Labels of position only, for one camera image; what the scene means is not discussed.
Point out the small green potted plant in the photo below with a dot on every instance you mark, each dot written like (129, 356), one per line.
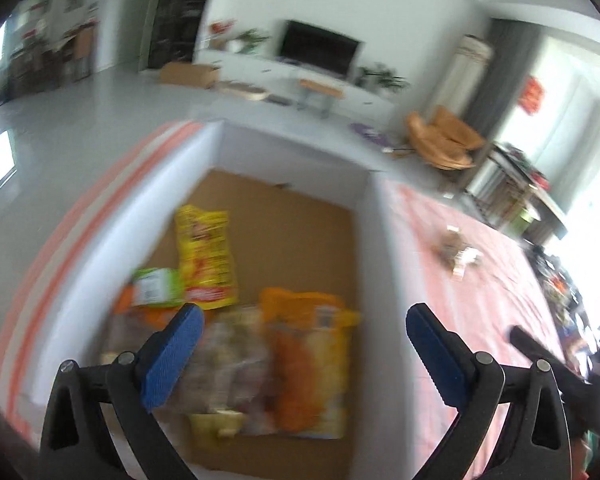
(363, 76)

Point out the white box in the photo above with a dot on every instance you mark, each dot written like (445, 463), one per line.
(290, 160)

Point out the red window decoration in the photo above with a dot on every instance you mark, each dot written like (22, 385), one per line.
(531, 94)

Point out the cluttered storage shelves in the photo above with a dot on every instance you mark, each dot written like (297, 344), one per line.
(50, 50)

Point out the cream bread packet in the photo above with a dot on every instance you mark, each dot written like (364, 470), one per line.
(215, 422)

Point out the red flower plant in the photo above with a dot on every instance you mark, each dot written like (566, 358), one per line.
(221, 30)

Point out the yellow snack packet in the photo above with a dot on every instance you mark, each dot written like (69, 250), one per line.
(205, 250)

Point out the purple slippers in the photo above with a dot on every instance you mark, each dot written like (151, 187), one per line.
(367, 132)

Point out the black flat television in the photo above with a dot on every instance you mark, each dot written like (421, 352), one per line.
(317, 47)

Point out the orange white striped tablecloth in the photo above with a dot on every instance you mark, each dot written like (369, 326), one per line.
(480, 310)

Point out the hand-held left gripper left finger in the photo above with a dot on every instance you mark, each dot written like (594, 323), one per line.
(175, 355)

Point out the dark bookcase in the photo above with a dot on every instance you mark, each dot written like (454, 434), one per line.
(177, 10)

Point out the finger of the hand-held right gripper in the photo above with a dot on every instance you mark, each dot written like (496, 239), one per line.
(525, 337)

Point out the grey curtain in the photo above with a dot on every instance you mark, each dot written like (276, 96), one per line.
(510, 60)

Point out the wooden side table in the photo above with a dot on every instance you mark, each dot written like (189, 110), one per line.
(510, 180)

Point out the wooden stool with metal legs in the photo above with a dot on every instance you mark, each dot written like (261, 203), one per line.
(320, 87)

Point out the row of assorted small boxes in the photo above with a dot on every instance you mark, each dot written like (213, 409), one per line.
(560, 290)

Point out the white standing air conditioner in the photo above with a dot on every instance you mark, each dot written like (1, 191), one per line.
(467, 70)

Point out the large green potted plant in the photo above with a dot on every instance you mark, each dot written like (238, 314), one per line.
(390, 80)

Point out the orange lounge chair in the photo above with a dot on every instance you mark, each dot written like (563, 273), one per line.
(445, 135)

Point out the beige flat tray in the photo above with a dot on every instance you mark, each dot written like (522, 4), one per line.
(245, 91)

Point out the brown cardboard box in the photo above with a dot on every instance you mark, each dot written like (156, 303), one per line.
(187, 75)

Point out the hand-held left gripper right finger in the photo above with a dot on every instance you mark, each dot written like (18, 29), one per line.
(432, 355)

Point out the large window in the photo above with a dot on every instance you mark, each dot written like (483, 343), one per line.
(580, 160)

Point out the gold candy wrapper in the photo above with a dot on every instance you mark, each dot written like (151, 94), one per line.
(457, 255)

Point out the white television cabinet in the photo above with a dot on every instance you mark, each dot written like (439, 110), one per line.
(260, 67)

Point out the green plant in white vase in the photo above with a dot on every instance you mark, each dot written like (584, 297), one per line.
(252, 40)

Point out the long brown cracker packet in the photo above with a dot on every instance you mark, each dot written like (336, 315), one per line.
(230, 360)

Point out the chicken leg snack packet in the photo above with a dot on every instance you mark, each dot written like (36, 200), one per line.
(300, 360)

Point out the green snack packet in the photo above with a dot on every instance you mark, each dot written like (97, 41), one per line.
(157, 285)

